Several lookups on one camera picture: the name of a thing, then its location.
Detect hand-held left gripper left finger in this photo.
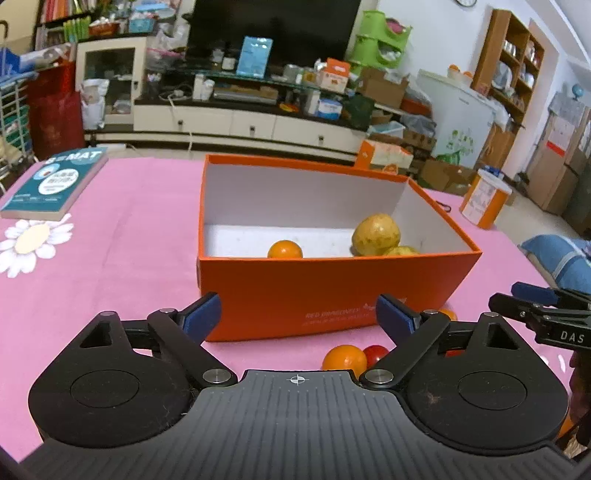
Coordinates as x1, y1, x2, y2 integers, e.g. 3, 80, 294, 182
78, 292, 238, 391

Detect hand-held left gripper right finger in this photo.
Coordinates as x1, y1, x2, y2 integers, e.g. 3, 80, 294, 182
359, 294, 520, 391

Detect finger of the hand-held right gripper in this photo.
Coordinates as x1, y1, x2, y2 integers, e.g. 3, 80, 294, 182
511, 282, 591, 308
489, 293, 591, 326

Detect red cherry tomato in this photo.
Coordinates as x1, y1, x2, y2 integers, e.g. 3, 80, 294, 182
362, 344, 390, 369

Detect orange cardboard box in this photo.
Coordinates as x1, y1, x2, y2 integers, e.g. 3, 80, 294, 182
196, 154, 482, 342

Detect large orange tangerine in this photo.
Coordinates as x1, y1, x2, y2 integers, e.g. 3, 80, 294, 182
267, 240, 304, 259

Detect blue cushion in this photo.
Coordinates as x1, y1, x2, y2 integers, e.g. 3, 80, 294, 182
519, 234, 591, 291

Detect pink flowered tablecloth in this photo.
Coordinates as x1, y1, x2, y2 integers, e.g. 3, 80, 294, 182
0, 154, 573, 462

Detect white and orange canister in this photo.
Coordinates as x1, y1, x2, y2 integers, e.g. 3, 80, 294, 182
459, 168, 513, 230

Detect tall brown cardboard box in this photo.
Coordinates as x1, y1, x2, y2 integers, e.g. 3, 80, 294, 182
526, 92, 591, 215

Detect orange and white carton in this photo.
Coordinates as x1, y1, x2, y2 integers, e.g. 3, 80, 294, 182
355, 140, 414, 175

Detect small white fridge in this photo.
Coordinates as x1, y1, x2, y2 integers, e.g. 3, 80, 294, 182
416, 69, 497, 169

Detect teal paperback book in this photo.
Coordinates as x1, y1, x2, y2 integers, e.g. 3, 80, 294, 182
0, 148, 109, 221

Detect white TV cabinet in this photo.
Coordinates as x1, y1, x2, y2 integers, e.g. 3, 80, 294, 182
131, 69, 370, 162

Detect dark green bag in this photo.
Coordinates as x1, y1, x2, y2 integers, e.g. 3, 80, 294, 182
342, 95, 376, 130

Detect blue and white box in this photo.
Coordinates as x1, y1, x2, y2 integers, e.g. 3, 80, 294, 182
316, 99, 343, 121

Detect silver media player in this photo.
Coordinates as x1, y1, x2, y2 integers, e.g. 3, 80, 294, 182
213, 85, 280, 103

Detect white stand-up pouch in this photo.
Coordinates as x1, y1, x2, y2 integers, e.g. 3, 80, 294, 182
81, 78, 110, 130

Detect wooden shelf unit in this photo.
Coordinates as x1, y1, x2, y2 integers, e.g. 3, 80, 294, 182
471, 9, 546, 127

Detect red shopping bag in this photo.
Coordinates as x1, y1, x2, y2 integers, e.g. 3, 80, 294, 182
25, 62, 86, 160

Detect red and white carton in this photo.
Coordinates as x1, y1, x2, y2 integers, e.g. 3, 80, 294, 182
318, 58, 350, 92

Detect white glass-door cabinet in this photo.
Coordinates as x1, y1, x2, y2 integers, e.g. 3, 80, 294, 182
75, 36, 148, 125

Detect blue standing packet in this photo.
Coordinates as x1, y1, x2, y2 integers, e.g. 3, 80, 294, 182
236, 36, 273, 78

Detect green stacked storage bins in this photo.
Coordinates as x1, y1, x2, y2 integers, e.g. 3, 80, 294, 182
347, 10, 413, 77

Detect black television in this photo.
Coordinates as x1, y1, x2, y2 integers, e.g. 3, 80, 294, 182
187, 0, 362, 77

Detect dark bookshelf with books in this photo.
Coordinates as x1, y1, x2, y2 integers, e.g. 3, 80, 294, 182
34, 0, 121, 47

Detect metal wire cart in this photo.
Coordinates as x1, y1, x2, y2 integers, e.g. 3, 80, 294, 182
0, 69, 33, 162

